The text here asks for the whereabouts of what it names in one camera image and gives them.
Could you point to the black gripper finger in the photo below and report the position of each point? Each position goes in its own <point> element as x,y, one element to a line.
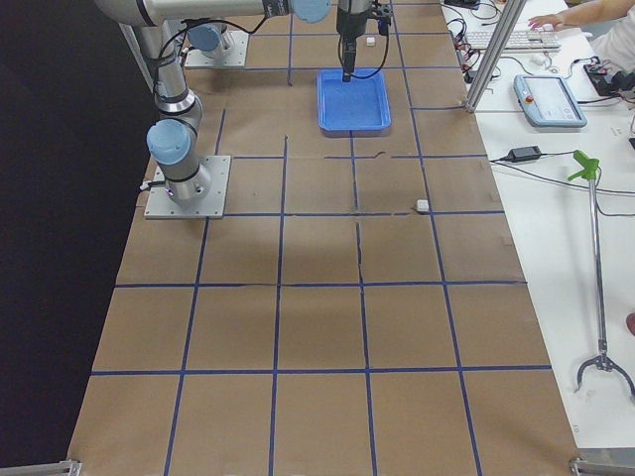
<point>349,60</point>

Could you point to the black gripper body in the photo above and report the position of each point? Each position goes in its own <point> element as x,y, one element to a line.
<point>350,21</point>

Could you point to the blue plastic tray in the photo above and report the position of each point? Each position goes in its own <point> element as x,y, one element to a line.
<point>358,106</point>

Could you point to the person hand on keyboard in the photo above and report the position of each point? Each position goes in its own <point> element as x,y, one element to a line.
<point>551,22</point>

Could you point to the white keyboard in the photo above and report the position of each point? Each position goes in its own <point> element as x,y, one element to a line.
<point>518,41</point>

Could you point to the teach pendant tablet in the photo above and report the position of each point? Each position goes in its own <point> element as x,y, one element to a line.
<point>548,102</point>

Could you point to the black power adapter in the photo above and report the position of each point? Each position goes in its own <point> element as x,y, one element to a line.
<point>524,154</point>

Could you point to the brown paper table cover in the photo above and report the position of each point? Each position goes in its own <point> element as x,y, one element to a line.
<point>323,326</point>

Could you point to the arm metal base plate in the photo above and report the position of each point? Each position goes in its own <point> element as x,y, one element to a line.
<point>211,48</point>
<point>202,196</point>

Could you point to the aluminium frame post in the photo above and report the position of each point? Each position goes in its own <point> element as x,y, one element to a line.
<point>498,41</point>

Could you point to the green handled reacher grabber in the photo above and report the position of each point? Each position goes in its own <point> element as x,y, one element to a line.
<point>589,168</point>

